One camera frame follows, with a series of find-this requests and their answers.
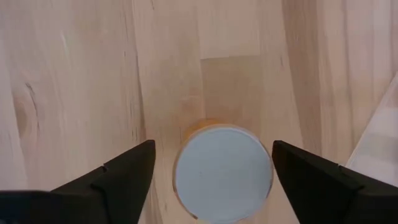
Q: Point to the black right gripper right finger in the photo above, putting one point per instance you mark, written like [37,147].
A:
[326,196]

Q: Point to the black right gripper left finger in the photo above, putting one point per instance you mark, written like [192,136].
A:
[102,196]

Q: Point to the orange pill bottle white cap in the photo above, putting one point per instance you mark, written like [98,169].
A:
[222,174]

